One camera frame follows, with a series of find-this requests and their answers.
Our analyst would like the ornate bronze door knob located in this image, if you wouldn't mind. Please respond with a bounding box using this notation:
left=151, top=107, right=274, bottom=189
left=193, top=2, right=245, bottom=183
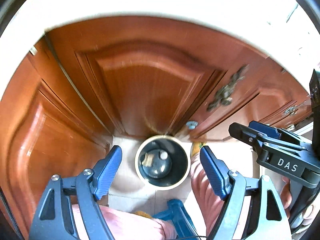
left=207, top=64, right=249, bottom=112

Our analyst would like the person right hand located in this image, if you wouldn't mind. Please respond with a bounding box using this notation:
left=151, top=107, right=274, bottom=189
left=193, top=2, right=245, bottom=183
left=280, top=177, right=319, bottom=239

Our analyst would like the round black trash bin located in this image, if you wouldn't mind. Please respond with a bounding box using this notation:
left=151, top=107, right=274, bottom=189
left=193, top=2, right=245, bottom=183
left=135, top=135, right=191, bottom=191

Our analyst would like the blue door stopper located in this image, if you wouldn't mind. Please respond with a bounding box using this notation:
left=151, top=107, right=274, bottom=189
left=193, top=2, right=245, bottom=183
left=185, top=120, right=199, bottom=130

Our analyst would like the wooden cabinet door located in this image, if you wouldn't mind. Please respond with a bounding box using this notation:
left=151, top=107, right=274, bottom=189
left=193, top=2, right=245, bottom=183
left=46, top=16, right=242, bottom=138

